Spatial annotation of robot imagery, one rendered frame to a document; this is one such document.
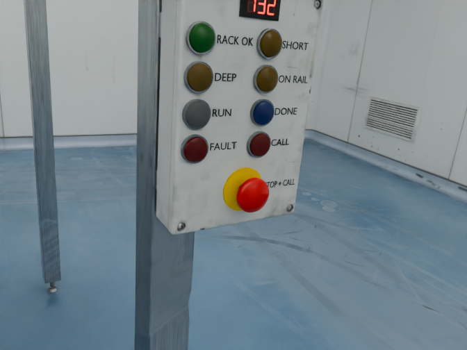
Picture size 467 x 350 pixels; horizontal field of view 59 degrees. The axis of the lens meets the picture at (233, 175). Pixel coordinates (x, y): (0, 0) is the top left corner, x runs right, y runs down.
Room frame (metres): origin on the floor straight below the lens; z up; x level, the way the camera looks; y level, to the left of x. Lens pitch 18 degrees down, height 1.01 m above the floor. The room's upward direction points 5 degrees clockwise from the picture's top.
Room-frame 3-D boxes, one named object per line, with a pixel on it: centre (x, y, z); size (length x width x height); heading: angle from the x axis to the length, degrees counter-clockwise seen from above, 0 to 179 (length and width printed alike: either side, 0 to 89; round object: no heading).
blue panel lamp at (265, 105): (0.45, -0.03, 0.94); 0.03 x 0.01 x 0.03; 123
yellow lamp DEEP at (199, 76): (0.41, 0.04, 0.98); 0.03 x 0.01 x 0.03; 123
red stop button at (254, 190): (0.44, -0.02, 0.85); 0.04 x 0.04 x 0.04; 33
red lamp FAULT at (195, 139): (0.41, 0.04, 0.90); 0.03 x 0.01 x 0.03; 123
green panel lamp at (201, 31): (0.41, 0.04, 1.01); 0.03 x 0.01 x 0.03; 123
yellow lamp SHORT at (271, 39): (0.45, -0.03, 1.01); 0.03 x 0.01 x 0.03; 123
